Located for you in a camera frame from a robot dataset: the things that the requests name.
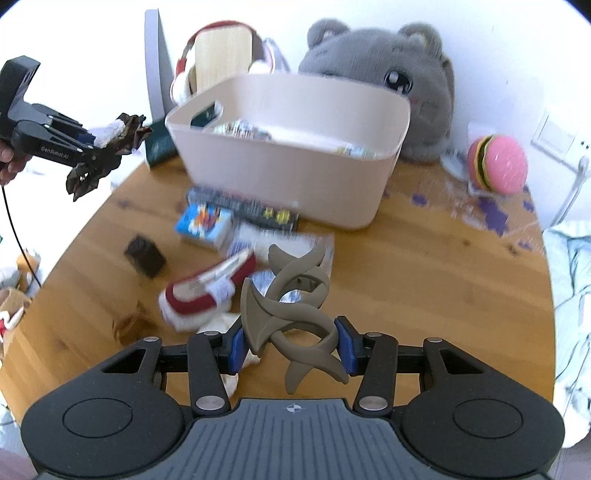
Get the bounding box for white wall socket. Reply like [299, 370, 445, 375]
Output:
[530, 108, 591, 161]

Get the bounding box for dark brown small cube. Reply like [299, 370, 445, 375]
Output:
[124, 234, 167, 278]

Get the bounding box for grey flat panel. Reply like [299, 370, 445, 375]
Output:
[143, 9, 179, 121]

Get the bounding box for white plastic packet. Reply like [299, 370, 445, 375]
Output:
[228, 224, 336, 303]

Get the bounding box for person's left hand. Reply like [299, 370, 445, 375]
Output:
[0, 140, 32, 186]

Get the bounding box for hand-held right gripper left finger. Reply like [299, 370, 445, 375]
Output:
[99, 325, 246, 416]

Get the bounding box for black patterned long box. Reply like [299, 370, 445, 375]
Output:
[187, 186, 300, 232]

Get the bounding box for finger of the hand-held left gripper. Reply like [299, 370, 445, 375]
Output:
[44, 107, 122, 185]

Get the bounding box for pink burger plush toy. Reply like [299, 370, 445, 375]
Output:
[467, 133, 529, 195]

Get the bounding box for olive grey hair claw clip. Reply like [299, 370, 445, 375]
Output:
[240, 242, 346, 394]

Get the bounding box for pale blue bedsheet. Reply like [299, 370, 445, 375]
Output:
[541, 220, 591, 444]

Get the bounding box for beige plastic storage bin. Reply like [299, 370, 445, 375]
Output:
[165, 74, 412, 230]

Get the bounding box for grey plush toy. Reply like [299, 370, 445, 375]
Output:
[298, 18, 456, 163]

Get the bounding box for light wooden block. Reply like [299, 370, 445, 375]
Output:
[193, 23, 255, 94]

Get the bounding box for brown and white plush toy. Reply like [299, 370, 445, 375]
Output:
[0, 248, 43, 361]

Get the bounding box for white cable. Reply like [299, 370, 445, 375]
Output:
[551, 156, 591, 224]

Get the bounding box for blue and white packet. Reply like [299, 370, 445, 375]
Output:
[174, 203, 235, 251]

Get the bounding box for red white pouch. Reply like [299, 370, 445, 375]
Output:
[158, 250, 257, 332]

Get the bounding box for clear sheet with purple shapes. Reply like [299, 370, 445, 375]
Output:
[409, 178, 542, 243]

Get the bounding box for dark brown wrapper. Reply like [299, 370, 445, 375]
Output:
[65, 112, 154, 203]

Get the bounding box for dark green box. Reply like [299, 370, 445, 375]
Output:
[145, 103, 219, 169]

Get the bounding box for colourful packets in bin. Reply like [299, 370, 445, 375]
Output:
[211, 117, 374, 160]

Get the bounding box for wooden desktop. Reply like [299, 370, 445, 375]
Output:
[0, 154, 556, 416]

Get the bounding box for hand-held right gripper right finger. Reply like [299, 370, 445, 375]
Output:
[334, 316, 486, 415]

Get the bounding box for red and white headphones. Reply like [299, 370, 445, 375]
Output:
[169, 20, 279, 105]

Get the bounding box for black cable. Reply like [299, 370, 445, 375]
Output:
[0, 185, 43, 289]

